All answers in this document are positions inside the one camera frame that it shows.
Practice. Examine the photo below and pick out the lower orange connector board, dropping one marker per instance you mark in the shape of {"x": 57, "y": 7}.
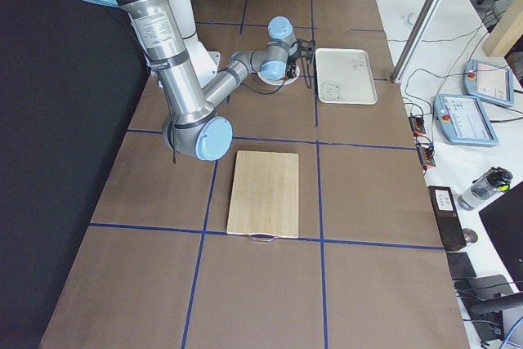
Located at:
{"x": 426, "y": 155}

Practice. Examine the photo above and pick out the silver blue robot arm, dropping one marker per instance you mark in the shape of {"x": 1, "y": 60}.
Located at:
{"x": 193, "y": 127}

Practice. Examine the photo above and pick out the black monitor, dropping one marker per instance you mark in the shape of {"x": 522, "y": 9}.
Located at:
{"x": 502, "y": 220}

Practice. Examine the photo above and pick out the white round plate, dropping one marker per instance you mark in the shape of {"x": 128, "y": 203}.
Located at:
{"x": 284, "y": 81}

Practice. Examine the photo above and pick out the orange connector board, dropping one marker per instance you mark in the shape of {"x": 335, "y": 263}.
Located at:
{"x": 416, "y": 123}
{"x": 426, "y": 155}

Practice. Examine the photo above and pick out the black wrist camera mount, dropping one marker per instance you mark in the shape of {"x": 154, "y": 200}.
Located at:
{"x": 306, "y": 50}

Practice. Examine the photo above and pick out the aluminium frame post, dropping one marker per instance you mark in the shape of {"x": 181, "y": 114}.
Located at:
{"x": 428, "y": 10}

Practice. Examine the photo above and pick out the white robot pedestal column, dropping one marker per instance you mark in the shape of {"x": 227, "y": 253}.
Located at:
{"x": 205, "y": 63}

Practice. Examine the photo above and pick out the cream bear tray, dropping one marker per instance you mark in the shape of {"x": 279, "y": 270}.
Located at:
{"x": 344, "y": 76}

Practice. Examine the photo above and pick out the near teach pendant tablet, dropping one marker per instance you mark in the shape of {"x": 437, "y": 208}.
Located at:
{"x": 463, "y": 120}

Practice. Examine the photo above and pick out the bamboo cutting board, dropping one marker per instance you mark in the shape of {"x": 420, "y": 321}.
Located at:
{"x": 265, "y": 195}

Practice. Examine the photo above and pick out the teach pendant tablet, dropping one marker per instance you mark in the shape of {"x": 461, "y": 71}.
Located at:
{"x": 463, "y": 120}
{"x": 491, "y": 83}

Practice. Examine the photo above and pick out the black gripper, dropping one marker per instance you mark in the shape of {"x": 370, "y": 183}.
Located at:
{"x": 292, "y": 66}

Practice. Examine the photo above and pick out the upper orange connector board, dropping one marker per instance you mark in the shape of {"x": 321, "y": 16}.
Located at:
{"x": 416, "y": 123}

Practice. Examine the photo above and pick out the far teach pendant tablet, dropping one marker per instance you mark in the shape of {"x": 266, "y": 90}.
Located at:
{"x": 491, "y": 83}

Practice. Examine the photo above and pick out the black rectangular box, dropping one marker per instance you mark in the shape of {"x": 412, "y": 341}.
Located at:
{"x": 446, "y": 215}

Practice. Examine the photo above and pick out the clear water bottle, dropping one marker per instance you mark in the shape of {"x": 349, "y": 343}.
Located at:
{"x": 494, "y": 181}

